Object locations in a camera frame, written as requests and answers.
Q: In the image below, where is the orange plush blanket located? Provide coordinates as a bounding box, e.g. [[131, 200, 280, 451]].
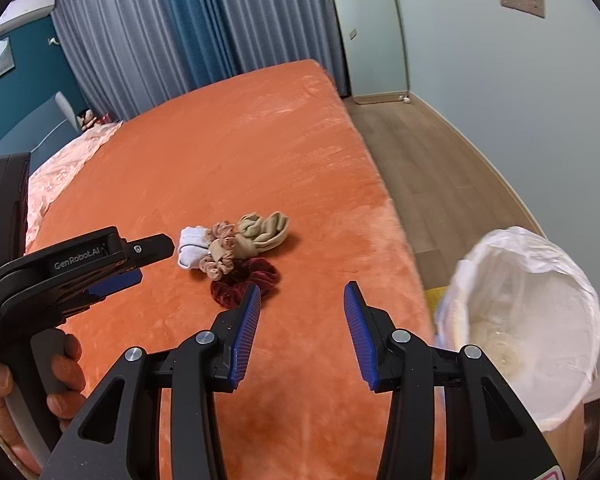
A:
[[25, 58, 448, 480]]

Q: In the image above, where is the dark red velvet scrunchie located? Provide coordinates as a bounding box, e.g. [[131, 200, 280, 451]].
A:
[[210, 257, 280, 307]]

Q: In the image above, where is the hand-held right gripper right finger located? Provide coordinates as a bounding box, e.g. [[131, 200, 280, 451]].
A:
[[343, 281, 563, 480]]

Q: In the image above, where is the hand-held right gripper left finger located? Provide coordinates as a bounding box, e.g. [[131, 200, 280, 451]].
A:
[[40, 282, 262, 480]]

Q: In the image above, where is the standing mirror thin frame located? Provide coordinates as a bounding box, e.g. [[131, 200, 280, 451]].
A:
[[325, 0, 412, 106]]

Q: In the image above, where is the white sock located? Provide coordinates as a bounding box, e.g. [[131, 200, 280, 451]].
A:
[[177, 227, 215, 270]]

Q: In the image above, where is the beige stocking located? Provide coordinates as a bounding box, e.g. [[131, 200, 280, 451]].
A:
[[220, 211, 290, 261]]

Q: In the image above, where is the blue curtain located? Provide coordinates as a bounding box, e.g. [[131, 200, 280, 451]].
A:
[[165, 0, 239, 97]]

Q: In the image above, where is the dusty pink scrunchie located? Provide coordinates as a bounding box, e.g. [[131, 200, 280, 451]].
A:
[[210, 220, 238, 241]]

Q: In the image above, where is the beige scrunchie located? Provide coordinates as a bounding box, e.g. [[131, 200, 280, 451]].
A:
[[202, 239, 247, 281]]

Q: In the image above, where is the brown wall switch panel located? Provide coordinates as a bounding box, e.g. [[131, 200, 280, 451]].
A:
[[498, 0, 547, 19]]

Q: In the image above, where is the teal padded headboard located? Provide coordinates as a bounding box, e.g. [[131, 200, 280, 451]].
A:
[[0, 91, 78, 196]]

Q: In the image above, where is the white lined trash bin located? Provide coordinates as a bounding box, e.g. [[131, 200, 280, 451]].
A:
[[450, 226, 600, 432]]

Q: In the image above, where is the grey curtain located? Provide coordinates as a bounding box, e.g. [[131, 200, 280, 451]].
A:
[[215, 0, 352, 100], [52, 0, 181, 122]]

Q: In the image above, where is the small plush doll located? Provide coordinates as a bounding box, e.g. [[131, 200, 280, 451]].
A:
[[77, 108, 112, 133]]

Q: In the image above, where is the pink quilt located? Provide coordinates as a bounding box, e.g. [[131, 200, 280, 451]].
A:
[[25, 121, 124, 251]]

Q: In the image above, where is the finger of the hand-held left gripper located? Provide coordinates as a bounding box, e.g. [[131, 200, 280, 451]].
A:
[[55, 266, 144, 307], [122, 234, 175, 267]]

